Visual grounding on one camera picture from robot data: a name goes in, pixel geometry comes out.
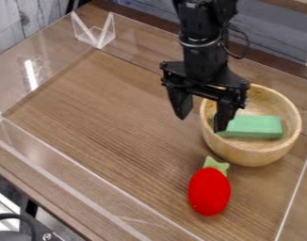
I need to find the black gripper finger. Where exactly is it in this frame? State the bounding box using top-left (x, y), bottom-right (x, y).
top-left (214, 101), bottom-right (236, 133)
top-left (165, 87), bottom-right (194, 120)

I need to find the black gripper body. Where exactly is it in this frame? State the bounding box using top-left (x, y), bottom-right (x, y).
top-left (160, 40), bottom-right (251, 109)

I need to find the red felt strawberry toy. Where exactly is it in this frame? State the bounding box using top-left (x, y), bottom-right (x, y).
top-left (187, 156), bottom-right (231, 217)

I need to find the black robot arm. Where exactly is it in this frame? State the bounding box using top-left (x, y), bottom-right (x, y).
top-left (160, 0), bottom-right (251, 132)

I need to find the green rectangular block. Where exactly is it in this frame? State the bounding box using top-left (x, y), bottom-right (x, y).
top-left (218, 115), bottom-right (283, 138)

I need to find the wooden bowl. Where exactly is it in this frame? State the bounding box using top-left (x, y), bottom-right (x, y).
top-left (200, 84), bottom-right (302, 167)

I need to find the clear acrylic corner bracket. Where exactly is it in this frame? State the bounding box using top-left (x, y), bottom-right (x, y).
top-left (71, 12), bottom-right (116, 49)

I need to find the clear acrylic front wall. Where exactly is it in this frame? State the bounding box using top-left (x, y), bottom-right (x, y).
top-left (0, 114), bottom-right (204, 241)

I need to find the black table leg mount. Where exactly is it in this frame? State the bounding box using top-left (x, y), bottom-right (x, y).
top-left (20, 198), bottom-right (64, 241)

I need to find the black cable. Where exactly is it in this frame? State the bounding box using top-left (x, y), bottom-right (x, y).
top-left (0, 213), bottom-right (35, 241)

